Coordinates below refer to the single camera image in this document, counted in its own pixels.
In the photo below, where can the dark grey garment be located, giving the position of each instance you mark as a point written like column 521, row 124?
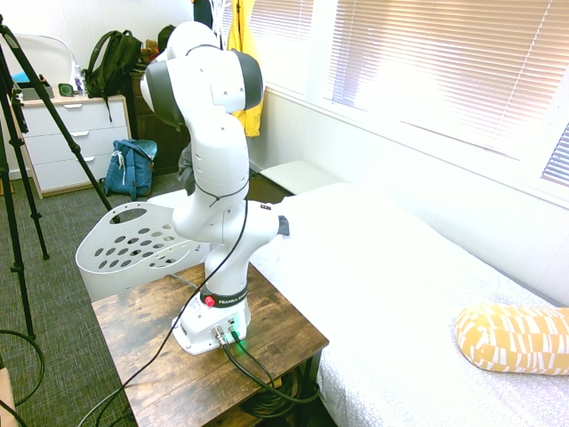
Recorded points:
column 186, row 173

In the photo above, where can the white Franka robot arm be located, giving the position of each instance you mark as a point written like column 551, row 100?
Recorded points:
column 218, row 147

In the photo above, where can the white perforated laundry basket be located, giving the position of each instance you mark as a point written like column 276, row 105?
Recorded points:
column 106, row 284

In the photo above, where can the cream bench cushion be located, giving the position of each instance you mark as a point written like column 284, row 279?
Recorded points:
column 298, row 175
column 162, row 199

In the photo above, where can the white bed cover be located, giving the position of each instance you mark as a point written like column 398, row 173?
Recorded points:
column 378, row 289

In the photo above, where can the dark brown cabinet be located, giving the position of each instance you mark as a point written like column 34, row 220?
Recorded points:
column 160, row 133

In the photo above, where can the blue backpack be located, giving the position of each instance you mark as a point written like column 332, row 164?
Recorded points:
column 133, row 169

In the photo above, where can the rustic wooden side table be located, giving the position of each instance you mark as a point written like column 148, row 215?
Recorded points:
column 146, row 320

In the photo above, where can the yellow jacket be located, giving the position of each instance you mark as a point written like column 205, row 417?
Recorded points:
column 242, row 35

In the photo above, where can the brown teddy bear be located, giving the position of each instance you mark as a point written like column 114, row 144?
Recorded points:
column 150, row 50

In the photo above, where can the black hanging garment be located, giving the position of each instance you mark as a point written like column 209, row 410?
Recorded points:
column 204, row 13

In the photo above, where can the wide white window blind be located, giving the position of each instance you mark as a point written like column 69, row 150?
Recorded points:
column 444, row 66

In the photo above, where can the black backpack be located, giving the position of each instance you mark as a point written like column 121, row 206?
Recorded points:
column 113, row 62

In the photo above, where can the white drawer dresser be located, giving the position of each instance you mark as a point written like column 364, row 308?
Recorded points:
column 66, row 142

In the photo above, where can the white bottle purple label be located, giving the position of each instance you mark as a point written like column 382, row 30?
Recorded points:
column 80, row 82

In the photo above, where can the black tripod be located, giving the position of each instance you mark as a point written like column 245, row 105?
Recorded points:
column 53, row 115

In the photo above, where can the yellow white patterned pillow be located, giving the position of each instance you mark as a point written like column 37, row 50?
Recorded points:
column 511, row 342

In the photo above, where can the white curved desk lamp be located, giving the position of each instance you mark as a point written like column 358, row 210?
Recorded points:
column 66, row 49

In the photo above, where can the grey box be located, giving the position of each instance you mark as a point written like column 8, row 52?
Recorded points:
column 35, row 93

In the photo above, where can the narrow white window blind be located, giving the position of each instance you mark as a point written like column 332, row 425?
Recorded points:
column 558, row 155

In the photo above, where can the light wooden board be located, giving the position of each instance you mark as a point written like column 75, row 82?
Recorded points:
column 6, row 400

